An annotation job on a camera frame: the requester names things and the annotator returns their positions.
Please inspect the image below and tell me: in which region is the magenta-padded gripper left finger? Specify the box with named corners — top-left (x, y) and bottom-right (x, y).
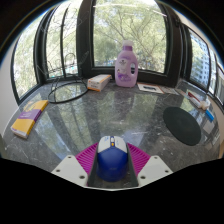
top-left (51, 143), bottom-right (101, 188)

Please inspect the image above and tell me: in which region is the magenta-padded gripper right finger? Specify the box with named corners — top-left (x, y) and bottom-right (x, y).
top-left (126, 142), bottom-right (174, 188)

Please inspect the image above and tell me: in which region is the yellow and purple box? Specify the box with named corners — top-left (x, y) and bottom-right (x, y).
top-left (10, 99), bottom-right (50, 140)

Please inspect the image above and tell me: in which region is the blue and white box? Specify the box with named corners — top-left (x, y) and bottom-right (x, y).
top-left (204, 109), bottom-right (216, 123)

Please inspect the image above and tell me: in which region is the round black mouse pad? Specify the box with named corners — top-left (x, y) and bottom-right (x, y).
top-left (162, 106), bottom-right (202, 147)

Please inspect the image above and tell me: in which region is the white booklet with dark picture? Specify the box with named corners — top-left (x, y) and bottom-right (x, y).
top-left (137, 82), bottom-right (165, 95)

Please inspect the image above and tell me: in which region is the purple detergent bottle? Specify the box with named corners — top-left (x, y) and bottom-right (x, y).
top-left (114, 40), bottom-right (139, 89)

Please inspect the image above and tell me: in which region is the orange and white carton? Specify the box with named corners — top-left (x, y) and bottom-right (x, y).
top-left (86, 73), bottom-right (113, 93)

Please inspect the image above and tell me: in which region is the blue and white computer mouse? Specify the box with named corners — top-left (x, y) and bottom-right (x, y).
top-left (96, 134), bottom-right (130, 183)

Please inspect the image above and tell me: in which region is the black cable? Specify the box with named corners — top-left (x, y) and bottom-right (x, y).
top-left (47, 77), bottom-right (90, 104)

